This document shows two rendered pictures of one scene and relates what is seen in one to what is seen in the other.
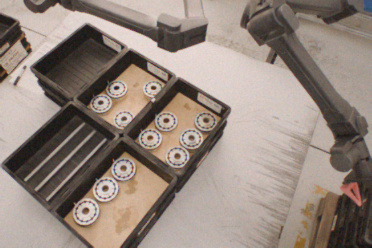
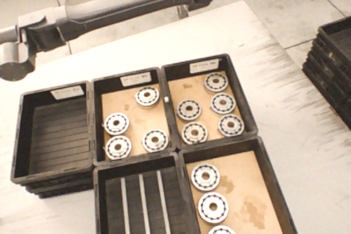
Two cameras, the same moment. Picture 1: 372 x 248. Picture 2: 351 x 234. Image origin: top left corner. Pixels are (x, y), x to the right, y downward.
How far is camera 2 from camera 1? 62 cm
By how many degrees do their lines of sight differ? 22
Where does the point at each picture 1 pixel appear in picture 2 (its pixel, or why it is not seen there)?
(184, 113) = (191, 92)
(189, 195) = not seen: hidden behind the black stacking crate
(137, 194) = (237, 184)
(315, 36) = not seen: outside the picture
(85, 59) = (52, 128)
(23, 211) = not seen: outside the picture
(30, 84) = (13, 204)
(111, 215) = (240, 222)
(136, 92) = (135, 112)
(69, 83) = (63, 161)
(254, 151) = (257, 78)
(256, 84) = (202, 35)
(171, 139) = (207, 120)
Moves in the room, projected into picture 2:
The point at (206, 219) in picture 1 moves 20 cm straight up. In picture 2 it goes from (288, 152) to (301, 130)
